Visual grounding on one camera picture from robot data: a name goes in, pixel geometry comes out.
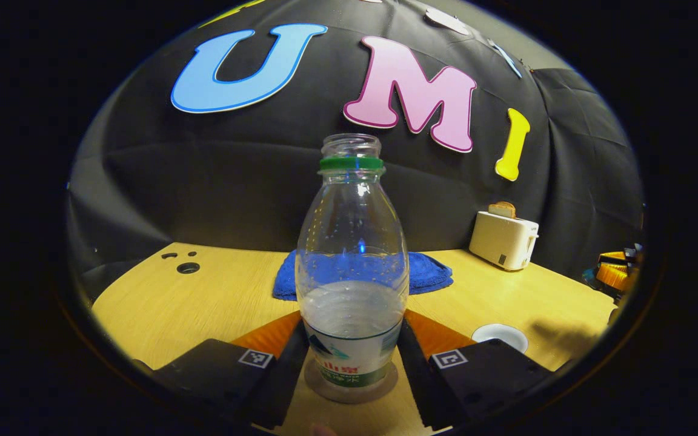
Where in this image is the clear plastic water bottle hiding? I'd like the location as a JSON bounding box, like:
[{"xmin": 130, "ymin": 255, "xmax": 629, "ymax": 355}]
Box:
[{"xmin": 294, "ymin": 133, "xmax": 411, "ymax": 389}]

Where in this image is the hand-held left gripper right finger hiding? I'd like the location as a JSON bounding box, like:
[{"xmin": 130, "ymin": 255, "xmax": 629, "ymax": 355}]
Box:
[{"xmin": 397, "ymin": 309, "xmax": 555, "ymax": 431}]

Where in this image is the round brown coaster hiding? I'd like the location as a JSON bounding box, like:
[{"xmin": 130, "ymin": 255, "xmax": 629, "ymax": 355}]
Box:
[{"xmin": 304, "ymin": 356, "xmax": 400, "ymax": 405}]

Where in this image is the blue cloth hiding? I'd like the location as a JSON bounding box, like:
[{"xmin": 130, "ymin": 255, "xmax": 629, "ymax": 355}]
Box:
[{"xmin": 272, "ymin": 249, "xmax": 454, "ymax": 302}]

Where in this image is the white toaster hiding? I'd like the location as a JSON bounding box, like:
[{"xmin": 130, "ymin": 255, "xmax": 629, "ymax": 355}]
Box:
[{"xmin": 468, "ymin": 210, "xmax": 540, "ymax": 272}]

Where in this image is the black backdrop cloth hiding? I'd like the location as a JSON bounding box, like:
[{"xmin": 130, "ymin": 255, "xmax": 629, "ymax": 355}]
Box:
[{"xmin": 67, "ymin": 0, "xmax": 645, "ymax": 292}]

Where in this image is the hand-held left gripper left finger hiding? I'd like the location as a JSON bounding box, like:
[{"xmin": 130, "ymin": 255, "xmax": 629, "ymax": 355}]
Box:
[{"xmin": 134, "ymin": 311, "xmax": 312, "ymax": 431}]

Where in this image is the white teacup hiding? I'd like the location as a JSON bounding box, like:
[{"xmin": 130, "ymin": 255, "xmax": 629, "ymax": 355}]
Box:
[{"xmin": 471, "ymin": 323, "xmax": 530, "ymax": 354}]

